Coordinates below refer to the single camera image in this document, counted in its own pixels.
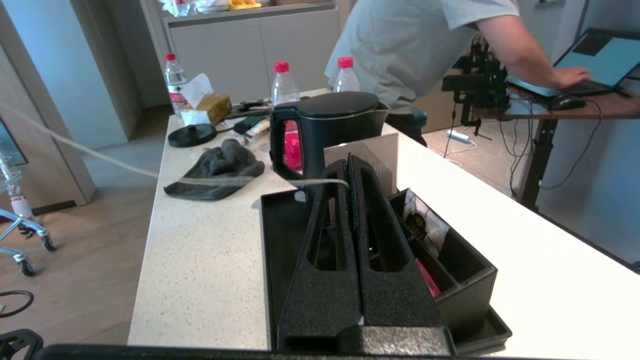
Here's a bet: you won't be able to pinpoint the black computer mouse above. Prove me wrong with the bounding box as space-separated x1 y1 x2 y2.
549 95 588 111

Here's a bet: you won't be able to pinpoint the white power strip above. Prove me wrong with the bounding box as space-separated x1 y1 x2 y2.
446 128 474 145

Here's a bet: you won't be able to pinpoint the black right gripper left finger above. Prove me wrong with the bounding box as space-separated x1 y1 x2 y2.
277 159 362 351

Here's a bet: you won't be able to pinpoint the black floor cable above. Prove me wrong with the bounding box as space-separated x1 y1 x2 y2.
0 290 35 319

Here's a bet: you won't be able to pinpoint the dark grey fuzzy towel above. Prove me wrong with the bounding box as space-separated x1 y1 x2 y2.
163 138 266 202

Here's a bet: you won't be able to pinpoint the black electric kettle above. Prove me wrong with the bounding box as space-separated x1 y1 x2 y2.
270 91 390 182

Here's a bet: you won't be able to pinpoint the clear water bottle red cap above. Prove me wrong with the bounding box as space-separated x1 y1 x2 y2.
270 61 302 109
332 56 362 94
164 52 189 119

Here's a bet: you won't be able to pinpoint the black round kettle base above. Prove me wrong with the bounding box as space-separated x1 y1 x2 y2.
167 123 219 149

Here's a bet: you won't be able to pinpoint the grey tea bag packets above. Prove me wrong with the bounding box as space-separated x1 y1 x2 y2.
0 101 350 191

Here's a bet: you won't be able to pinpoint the black compartment organizer box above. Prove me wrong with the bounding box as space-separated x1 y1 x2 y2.
389 188 499 342

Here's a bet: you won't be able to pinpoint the black laptop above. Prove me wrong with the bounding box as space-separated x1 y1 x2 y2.
505 27 640 99

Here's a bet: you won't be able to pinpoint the red coffee sachet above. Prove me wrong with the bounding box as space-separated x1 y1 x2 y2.
415 257 444 299

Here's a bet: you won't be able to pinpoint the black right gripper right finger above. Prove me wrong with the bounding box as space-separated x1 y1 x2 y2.
350 154 456 353

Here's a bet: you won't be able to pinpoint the yellow tissue pack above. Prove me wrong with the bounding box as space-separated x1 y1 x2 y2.
180 73 234 127

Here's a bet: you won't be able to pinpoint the black robot chassis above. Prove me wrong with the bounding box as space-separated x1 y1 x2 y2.
0 328 45 360

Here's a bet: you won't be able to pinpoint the black hanging desk cable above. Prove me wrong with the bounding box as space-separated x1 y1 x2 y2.
537 99 603 192

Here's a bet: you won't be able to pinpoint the chrome wheeled stand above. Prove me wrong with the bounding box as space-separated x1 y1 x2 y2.
0 145 57 277

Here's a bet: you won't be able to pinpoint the white brown snack wrapper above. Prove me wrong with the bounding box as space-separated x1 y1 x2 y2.
244 117 272 140

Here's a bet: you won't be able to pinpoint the clear acrylic sign stand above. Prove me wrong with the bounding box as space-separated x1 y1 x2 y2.
323 132 400 197

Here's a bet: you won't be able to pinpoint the person in grey t-shirt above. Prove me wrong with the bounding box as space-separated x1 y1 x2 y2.
324 0 592 115

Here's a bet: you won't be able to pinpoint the grey sideboard cabinet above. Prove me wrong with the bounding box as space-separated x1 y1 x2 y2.
161 1 342 107

